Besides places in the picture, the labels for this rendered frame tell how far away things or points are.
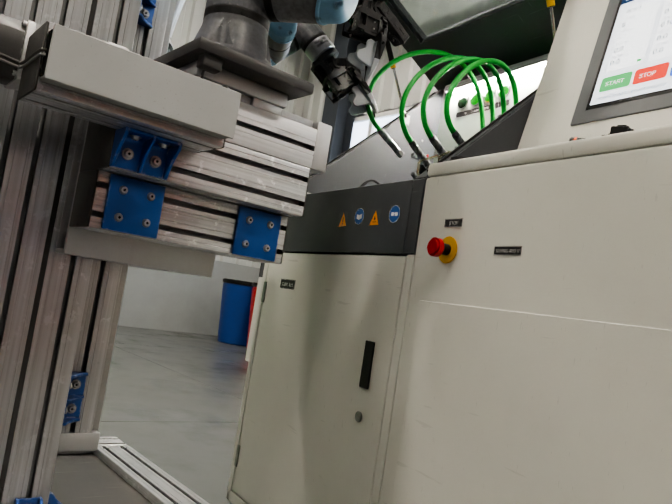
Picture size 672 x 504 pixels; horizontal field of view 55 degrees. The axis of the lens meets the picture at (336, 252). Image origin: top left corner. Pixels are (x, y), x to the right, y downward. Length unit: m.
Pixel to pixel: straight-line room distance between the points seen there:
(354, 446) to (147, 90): 0.85
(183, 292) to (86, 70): 7.74
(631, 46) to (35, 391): 1.29
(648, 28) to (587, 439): 0.84
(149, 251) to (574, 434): 0.74
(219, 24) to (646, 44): 0.82
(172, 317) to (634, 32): 7.56
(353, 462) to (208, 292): 7.41
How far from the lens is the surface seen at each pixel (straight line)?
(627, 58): 1.45
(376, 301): 1.38
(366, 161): 2.05
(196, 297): 8.65
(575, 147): 1.08
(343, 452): 1.45
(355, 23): 1.55
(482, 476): 1.13
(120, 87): 0.89
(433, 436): 1.21
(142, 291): 8.34
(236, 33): 1.14
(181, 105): 0.92
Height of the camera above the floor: 0.67
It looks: 5 degrees up
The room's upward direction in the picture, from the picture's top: 9 degrees clockwise
